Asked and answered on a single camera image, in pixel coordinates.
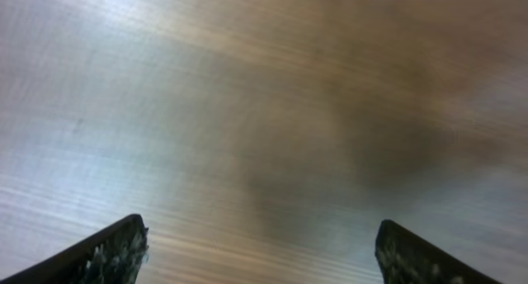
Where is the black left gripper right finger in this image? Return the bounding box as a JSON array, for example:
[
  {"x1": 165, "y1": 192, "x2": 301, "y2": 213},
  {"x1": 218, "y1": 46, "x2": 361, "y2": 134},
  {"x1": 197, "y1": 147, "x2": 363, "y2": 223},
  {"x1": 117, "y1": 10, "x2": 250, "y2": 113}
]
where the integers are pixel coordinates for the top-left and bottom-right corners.
[{"x1": 375, "y1": 220, "x2": 498, "y2": 284}]

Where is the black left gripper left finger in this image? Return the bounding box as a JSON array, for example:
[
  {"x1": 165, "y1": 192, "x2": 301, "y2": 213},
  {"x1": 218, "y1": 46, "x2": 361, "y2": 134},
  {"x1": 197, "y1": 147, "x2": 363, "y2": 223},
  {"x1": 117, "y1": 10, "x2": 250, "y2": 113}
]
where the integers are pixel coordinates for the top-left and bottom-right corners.
[{"x1": 1, "y1": 214, "x2": 149, "y2": 284}]

